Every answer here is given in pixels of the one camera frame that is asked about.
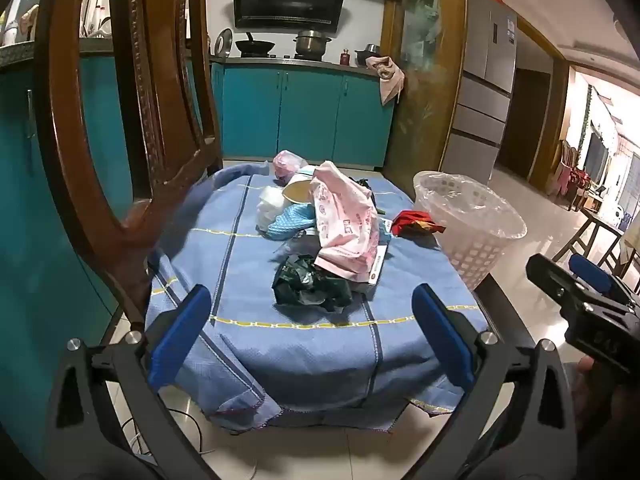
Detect white carton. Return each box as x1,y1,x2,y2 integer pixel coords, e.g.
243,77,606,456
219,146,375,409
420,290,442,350
350,244,390,297

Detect carved wooden chair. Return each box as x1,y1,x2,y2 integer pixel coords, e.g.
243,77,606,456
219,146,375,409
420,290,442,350
32,0,224,332

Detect person's right hand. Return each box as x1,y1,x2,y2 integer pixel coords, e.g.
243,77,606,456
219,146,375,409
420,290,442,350
571,356,601,413

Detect glass pot lid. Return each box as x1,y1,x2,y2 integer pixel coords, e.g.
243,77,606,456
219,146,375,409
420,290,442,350
214,27,234,58

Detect black wok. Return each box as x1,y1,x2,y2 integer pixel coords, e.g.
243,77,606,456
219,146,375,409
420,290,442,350
235,32,277,57

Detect pink printed plastic bag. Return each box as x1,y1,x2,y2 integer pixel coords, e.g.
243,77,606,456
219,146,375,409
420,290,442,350
309,161,381,283

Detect blue striped tablecloth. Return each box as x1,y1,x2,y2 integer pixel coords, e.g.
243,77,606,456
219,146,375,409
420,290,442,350
145,160,493,433

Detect red wrapper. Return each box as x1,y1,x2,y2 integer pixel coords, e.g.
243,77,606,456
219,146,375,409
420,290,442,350
390,210,447,237

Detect teal kitchen base cabinets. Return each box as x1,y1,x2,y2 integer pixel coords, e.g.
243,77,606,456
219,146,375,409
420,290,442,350
210,62,396,168
0,50,151,461

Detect television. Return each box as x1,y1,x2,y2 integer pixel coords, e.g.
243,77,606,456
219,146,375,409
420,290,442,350
582,120,611,186

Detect white perforated plastic wastebasket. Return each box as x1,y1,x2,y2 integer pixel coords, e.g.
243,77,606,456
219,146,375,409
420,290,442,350
412,170,529,292

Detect dark wooden door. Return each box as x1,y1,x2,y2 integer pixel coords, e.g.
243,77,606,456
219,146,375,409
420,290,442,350
500,67,538,179

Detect steel cooking pot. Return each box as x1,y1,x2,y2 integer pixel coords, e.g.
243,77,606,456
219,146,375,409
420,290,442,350
293,30,333,59

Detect silver refrigerator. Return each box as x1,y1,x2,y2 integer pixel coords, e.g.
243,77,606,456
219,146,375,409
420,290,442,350
442,0,518,186

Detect dark wooden stool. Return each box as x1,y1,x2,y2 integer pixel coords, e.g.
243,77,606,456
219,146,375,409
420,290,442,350
552,207,631,278

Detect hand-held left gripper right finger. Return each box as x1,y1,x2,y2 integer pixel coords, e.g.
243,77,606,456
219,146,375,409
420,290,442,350
411,283,581,480

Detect beige paper cup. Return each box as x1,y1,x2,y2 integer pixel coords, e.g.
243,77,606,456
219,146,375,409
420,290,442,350
281,172,316,206

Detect light blue packet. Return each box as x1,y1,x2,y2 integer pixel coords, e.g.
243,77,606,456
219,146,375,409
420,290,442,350
266,203,317,241

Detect small pink plastic bag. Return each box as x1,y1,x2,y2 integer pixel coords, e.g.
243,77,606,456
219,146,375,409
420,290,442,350
272,150,308,181

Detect white plastic bag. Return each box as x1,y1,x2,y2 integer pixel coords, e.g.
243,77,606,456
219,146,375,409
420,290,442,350
256,185,291,232

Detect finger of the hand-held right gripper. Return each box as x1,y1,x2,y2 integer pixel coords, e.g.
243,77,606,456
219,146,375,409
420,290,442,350
568,253,640,309
526,253,592,320

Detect dark lidded pot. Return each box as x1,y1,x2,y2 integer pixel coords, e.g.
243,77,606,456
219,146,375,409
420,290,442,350
355,44,383,67

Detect dark green wrapper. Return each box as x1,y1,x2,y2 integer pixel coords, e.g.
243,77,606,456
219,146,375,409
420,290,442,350
271,254,354,314

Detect pink hanging towel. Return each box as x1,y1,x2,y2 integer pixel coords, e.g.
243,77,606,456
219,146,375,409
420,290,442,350
365,55,406,107

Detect pink plastic chair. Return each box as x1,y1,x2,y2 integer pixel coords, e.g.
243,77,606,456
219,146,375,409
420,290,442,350
550,140,591,201

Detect wooden glass partition pillar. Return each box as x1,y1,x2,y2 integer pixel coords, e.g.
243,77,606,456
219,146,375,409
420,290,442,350
380,0,468,193

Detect person's right forearm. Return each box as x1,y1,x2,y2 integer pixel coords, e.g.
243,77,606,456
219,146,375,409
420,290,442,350
575,372,640,480

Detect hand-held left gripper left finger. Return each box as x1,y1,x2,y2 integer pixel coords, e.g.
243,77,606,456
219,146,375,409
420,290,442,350
44,284,221,480

